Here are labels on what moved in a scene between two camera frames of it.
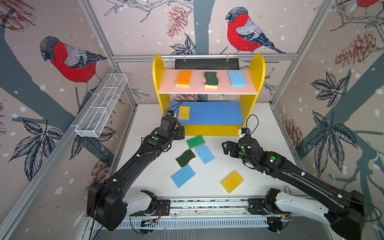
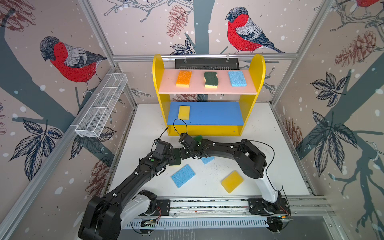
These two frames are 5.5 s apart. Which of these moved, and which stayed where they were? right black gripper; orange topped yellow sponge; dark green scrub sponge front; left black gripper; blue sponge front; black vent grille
Moved: left black gripper; right black gripper
Stayed: orange topped yellow sponge; black vent grille; dark green scrub sponge front; blue sponge front
